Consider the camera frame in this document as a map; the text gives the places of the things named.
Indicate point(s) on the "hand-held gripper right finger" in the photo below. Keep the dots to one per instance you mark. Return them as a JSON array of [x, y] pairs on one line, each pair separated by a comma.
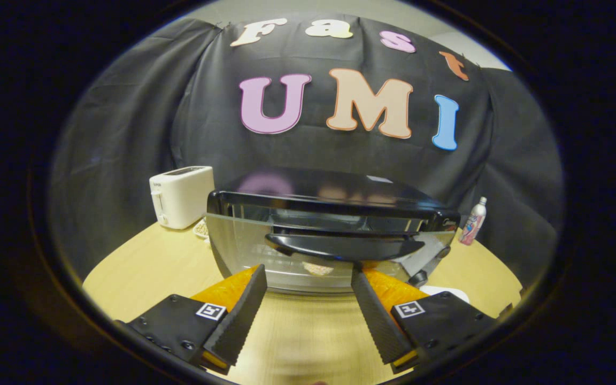
[[378, 323]]

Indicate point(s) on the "black backdrop cloth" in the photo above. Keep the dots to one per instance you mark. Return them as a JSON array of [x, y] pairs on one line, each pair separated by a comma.
[[126, 133]]

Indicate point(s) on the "black toaster oven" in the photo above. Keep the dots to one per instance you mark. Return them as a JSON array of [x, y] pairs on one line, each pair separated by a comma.
[[329, 187]]

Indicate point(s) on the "white plate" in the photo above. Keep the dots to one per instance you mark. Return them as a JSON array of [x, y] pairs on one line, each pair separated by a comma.
[[449, 291]]

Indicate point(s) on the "white toaster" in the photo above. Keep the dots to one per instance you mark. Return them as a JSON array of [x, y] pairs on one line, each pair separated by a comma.
[[182, 198]]

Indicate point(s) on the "sugared cream bun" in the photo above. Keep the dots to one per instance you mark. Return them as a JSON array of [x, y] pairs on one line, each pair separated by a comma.
[[317, 269]]

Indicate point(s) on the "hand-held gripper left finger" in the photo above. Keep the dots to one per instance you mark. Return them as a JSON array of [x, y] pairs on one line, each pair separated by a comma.
[[239, 315]]

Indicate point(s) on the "white divided grain dish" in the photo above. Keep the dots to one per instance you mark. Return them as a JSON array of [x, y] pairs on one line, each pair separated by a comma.
[[201, 230]]

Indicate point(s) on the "pink and white bottle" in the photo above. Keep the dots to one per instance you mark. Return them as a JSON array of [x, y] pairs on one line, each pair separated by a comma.
[[472, 222]]

